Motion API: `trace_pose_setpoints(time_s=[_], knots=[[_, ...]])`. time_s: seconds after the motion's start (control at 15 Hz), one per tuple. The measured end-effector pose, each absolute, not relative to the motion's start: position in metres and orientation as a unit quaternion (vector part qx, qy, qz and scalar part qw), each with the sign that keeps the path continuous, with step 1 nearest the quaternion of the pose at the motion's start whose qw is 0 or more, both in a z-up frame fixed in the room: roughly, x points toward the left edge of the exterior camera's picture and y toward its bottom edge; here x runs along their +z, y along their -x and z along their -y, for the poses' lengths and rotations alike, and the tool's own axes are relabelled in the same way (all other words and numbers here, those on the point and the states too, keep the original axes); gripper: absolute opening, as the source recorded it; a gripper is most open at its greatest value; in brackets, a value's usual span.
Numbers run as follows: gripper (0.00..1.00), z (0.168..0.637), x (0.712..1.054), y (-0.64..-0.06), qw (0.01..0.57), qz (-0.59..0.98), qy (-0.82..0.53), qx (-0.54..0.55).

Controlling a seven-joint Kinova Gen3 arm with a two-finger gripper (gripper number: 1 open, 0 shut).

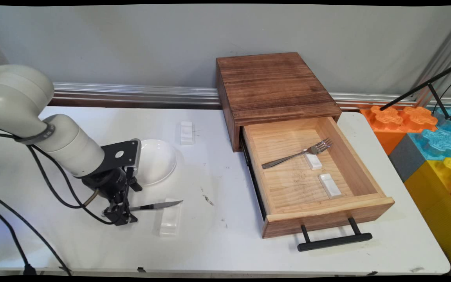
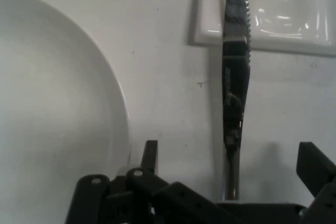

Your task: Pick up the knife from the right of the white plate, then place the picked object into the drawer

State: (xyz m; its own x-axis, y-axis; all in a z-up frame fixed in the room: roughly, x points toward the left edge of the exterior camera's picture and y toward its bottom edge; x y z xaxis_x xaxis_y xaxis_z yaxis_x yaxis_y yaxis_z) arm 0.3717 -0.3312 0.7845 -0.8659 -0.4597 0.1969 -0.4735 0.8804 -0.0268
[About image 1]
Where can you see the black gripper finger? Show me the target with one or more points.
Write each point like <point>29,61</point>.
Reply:
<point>119,213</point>
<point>129,188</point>

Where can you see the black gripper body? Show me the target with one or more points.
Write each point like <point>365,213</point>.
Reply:
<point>106,184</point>

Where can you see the silver metal knife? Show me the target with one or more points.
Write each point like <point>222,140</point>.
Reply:
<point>159,205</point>

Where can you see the white round plate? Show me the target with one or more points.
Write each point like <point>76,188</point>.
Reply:
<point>157,160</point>

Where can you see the white ceramic cutlery rest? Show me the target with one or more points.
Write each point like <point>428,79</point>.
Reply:
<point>313,161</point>
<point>330,186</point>
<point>169,223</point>
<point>186,132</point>

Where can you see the silver metal fork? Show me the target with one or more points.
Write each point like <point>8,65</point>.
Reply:
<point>288,158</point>

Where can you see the dark brown wooden cabinet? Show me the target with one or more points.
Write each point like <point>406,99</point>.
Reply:
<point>272,86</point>

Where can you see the light wooden drawer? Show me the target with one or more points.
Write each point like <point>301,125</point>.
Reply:
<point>319,213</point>

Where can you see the orange foam building block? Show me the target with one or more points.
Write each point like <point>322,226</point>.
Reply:
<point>390,121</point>

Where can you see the grey foam building block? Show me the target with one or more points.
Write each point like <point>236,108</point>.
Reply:
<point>407,156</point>

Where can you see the yellow foam building block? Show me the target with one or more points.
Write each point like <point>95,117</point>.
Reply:
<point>437,196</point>

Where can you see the black tripod stand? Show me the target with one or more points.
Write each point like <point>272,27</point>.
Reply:
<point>421,86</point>

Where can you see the blue foam building block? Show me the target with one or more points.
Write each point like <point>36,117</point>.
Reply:
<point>441,141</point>

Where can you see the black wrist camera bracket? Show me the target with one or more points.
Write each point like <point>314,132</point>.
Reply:
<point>119,154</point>

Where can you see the aluminium wall rail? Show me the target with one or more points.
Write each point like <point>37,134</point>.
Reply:
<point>151,93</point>

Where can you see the black drawer slide rail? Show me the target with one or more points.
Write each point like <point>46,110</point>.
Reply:
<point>253,176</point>

